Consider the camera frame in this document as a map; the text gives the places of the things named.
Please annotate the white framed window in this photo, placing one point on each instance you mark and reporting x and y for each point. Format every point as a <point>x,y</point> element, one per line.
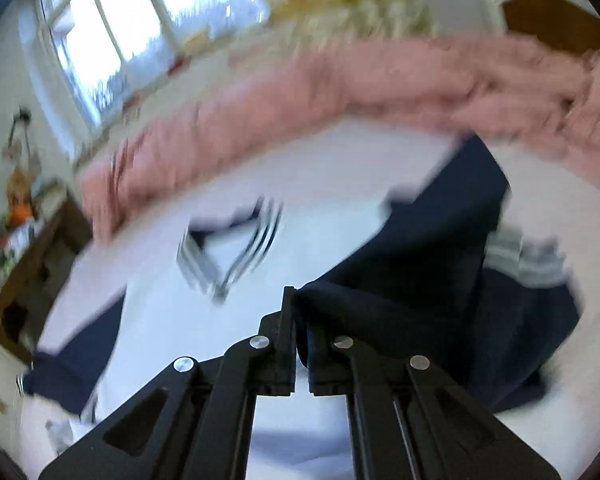
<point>130,25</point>

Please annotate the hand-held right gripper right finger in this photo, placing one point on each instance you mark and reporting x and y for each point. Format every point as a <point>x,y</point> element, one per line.
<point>325,365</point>

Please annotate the white and brown headboard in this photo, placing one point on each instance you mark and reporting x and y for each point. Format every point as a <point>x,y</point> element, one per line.
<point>550,15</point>

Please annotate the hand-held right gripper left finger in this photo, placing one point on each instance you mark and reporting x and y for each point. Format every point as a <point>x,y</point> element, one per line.
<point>280,340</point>

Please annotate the orange plush toy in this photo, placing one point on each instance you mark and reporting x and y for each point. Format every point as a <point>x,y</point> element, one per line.
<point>17,210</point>

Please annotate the dark wooden desk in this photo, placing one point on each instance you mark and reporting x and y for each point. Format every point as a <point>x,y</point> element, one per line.
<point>35,270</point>

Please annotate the white and navy varsity jacket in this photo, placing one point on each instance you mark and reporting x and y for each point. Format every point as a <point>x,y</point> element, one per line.
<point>430,260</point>

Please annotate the pink checked quilt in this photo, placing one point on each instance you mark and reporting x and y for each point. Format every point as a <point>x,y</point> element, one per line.
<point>330,85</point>

